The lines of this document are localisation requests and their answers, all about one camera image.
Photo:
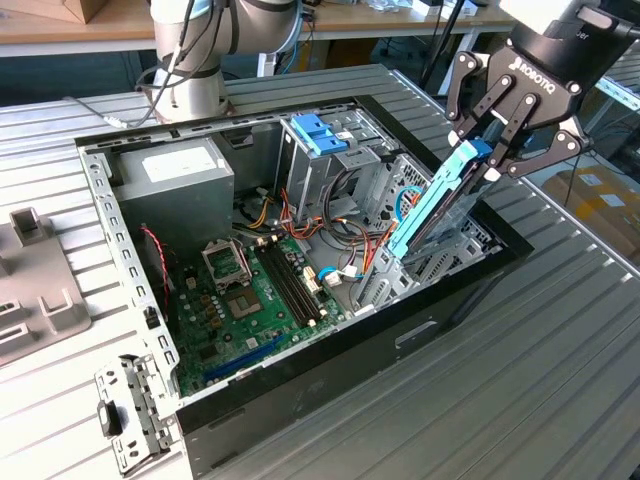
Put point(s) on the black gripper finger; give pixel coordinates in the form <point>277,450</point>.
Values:
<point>462,95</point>
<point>560,145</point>

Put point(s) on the hard disk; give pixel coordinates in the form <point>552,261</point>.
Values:
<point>430,200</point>

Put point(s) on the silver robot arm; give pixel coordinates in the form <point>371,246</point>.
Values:
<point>260,25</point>

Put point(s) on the metal disk bay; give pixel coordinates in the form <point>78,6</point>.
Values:
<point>395,285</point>

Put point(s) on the black tripod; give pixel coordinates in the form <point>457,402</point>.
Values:
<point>436,62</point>

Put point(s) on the large labelled cardboard box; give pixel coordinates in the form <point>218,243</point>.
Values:
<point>600,210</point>

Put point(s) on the metal drive cage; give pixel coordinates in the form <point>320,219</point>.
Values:
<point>305,185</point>

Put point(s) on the black RAM slot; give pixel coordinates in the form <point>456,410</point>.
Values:
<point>298,282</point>
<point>287,282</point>
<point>281,282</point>
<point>293,282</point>

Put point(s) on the thin metal locking lever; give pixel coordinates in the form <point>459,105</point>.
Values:
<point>245,262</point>

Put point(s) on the black open PC case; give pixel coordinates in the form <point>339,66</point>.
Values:
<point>350,370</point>

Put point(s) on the CPU socket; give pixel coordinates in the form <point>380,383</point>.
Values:
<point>243,302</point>

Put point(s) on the grey power supply box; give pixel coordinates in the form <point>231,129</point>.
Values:
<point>175,200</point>

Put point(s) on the green motherboard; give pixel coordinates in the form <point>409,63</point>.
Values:
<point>240,332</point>

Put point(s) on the blue expansion slot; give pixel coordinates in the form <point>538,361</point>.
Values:
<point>245,357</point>

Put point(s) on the black case fan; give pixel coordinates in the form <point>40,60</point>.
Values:
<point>150,260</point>

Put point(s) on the small brown cardboard box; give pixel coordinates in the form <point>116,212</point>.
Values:
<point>85,9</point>

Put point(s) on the grey parts rack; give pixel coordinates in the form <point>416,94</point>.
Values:
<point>40,270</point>

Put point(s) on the blue plastic drive bracket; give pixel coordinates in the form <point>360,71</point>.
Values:
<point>317,135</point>

